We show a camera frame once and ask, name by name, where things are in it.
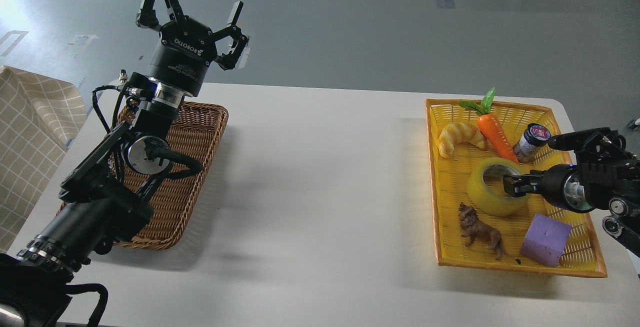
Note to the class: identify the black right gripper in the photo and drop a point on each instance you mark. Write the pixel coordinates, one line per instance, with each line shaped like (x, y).
(558, 185)

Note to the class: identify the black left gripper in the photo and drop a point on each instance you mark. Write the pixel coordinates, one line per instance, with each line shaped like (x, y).
(182, 57)

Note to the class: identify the yellow tape roll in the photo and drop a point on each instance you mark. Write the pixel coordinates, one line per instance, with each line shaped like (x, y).
(491, 202)

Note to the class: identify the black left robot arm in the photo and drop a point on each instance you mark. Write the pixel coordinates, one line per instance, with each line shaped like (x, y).
(36, 286)

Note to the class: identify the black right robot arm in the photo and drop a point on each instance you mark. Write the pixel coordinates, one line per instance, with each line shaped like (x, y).
(605, 176)

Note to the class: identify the small dark jar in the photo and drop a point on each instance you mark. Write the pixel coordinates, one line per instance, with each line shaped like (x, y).
(532, 140)

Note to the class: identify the yellow plastic basket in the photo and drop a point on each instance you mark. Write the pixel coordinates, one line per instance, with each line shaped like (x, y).
(448, 180)

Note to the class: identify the brown toy lion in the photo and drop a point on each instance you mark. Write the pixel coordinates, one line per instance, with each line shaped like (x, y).
(473, 228)

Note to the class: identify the purple foam block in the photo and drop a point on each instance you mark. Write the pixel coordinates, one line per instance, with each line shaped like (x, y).
(546, 240)

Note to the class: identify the orange toy carrot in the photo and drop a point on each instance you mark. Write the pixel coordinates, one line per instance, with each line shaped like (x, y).
(490, 126)

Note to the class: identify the toy croissant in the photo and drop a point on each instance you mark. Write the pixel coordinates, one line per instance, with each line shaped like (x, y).
(456, 133)

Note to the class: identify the brown wicker basket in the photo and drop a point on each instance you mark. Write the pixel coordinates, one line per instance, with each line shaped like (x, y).
(139, 186)

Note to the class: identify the beige checkered cloth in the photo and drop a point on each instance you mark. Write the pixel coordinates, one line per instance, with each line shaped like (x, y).
(39, 116)

